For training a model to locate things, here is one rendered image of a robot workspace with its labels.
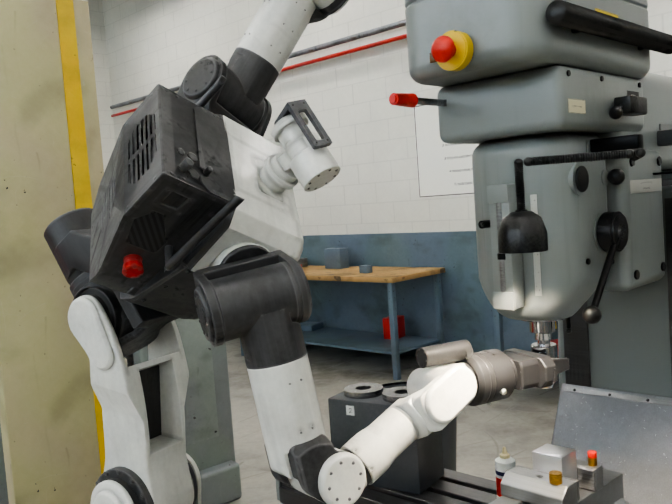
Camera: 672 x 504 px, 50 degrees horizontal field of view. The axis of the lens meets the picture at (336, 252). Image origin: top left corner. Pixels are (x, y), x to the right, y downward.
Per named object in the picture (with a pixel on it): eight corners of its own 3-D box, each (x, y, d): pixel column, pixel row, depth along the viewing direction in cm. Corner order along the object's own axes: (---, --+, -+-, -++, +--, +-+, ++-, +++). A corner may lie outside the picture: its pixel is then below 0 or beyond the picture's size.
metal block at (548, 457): (563, 490, 128) (561, 457, 128) (533, 482, 132) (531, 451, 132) (577, 481, 131) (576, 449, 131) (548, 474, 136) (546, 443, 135)
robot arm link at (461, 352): (502, 403, 120) (447, 416, 114) (463, 403, 129) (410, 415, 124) (489, 335, 121) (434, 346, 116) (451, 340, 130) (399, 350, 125)
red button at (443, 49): (450, 59, 107) (448, 32, 107) (428, 64, 110) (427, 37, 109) (463, 61, 109) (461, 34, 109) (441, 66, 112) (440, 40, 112)
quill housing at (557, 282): (573, 327, 117) (563, 129, 114) (466, 319, 131) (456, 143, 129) (621, 309, 130) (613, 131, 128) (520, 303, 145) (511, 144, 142)
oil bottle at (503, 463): (510, 505, 142) (507, 451, 141) (493, 500, 145) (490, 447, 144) (521, 498, 145) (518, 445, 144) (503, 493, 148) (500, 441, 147)
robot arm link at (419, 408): (485, 389, 117) (431, 442, 111) (453, 390, 125) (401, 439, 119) (465, 357, 116) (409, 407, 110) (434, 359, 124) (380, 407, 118)
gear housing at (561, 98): (564, 127, 111) (561, 61, 110) (436, 144, 128) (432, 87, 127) (648, 131, 135) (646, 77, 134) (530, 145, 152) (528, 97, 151)
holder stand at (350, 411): (420, 495, 150) (414, 401, 148) (332, 479, 162) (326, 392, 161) (444, 475, 160) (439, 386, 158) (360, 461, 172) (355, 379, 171)
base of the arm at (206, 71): (164, 125, 124) (213, 107, 118) (175, 66, 129) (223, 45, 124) (221, 166, 135) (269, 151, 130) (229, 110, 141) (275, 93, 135)
